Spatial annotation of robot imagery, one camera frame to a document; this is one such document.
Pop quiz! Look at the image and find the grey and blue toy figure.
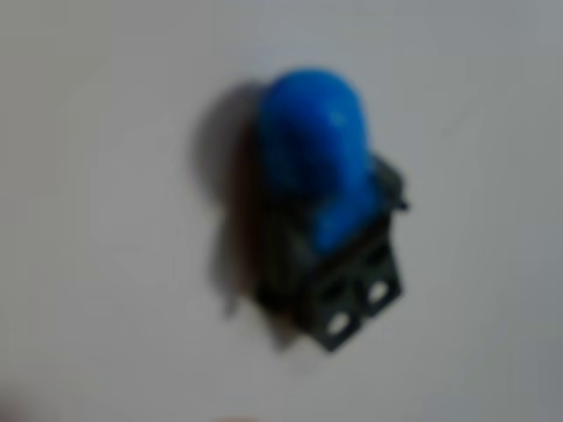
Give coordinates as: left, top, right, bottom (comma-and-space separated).
252, 65, 413, 353

